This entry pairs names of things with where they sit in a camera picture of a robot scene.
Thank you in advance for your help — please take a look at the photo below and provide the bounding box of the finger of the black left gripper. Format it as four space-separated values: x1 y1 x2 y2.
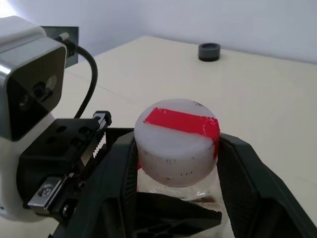
130 192 222 238

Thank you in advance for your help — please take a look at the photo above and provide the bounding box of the white bottle cap red tape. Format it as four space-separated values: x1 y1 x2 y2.
133 98 221 188

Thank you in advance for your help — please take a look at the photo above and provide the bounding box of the black round lid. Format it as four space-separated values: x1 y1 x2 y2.
198 42 221 62

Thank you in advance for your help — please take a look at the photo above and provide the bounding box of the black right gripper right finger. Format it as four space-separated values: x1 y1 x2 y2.
217 133 317 238

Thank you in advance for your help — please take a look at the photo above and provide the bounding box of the clear plastic drink bottle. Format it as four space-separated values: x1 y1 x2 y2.
136 161 235 238

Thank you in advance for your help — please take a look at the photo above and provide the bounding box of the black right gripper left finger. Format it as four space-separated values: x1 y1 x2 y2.
53 127 139 238

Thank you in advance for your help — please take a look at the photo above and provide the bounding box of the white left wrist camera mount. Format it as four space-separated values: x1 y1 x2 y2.
0 16 67 221

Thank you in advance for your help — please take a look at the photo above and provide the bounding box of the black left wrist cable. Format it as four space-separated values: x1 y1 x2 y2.
54 32 99 119

